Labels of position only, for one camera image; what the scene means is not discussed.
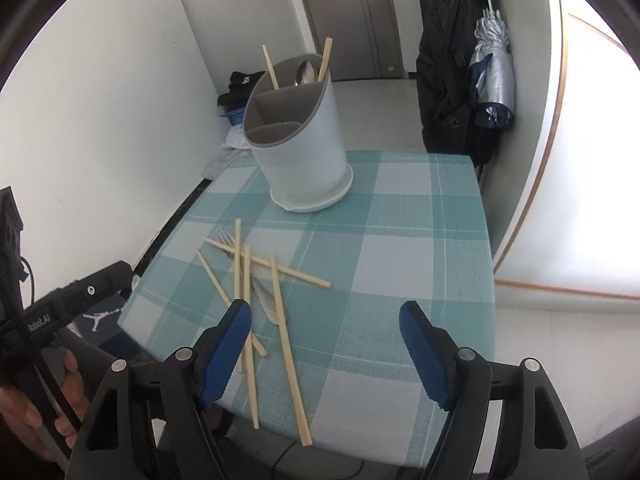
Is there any long wooden chopstick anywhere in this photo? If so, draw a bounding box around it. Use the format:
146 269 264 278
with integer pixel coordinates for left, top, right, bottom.
318 37 333 82
203 237 333 290
243 245 261 430
196 250 270 358
262 45 280 90
270 253 313 446

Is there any black cable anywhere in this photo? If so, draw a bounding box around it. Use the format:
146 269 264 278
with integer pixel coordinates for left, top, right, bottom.
270 440 366 480

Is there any metal fork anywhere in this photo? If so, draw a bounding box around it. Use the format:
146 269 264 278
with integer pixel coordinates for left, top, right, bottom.
214 229 291 326

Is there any silver folded umbrella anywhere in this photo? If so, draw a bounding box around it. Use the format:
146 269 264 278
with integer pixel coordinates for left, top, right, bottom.
467 0 516 131

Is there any teal checked tablecloth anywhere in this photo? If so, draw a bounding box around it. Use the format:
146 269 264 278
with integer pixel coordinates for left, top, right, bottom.
117 149 497 476

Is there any black clothes heap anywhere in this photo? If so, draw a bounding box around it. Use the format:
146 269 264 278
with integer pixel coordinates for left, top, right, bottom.
217 71 271 111

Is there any grey door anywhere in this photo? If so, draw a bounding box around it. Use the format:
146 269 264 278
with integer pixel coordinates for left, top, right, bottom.
292 0 406 81

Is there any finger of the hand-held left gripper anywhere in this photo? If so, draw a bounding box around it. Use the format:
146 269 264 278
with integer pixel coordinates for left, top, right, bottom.
65 260 137 311

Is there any white plastic bag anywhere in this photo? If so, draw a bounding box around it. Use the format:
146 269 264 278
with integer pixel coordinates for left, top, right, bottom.
222 125 251 151

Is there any white grey utensil holder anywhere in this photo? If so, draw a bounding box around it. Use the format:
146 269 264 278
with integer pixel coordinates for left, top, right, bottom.
243 53 354 214

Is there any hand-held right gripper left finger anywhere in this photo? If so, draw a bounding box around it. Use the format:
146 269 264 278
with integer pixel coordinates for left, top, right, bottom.
65 299 252 480

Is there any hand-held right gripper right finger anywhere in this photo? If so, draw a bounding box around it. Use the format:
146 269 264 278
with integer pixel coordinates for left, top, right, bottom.
398 300 588 480

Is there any dark blue printed box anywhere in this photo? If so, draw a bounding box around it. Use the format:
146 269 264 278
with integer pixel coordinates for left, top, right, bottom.
67 292 126 346

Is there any person's left hand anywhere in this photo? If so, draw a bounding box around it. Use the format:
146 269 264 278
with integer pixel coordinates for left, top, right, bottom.
0 350 89 453

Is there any metal spoon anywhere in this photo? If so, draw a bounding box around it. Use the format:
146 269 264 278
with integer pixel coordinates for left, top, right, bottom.
294 59 321 87

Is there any black hanging jacket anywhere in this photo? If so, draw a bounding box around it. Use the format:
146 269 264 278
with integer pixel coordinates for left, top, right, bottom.
415 0 493 166

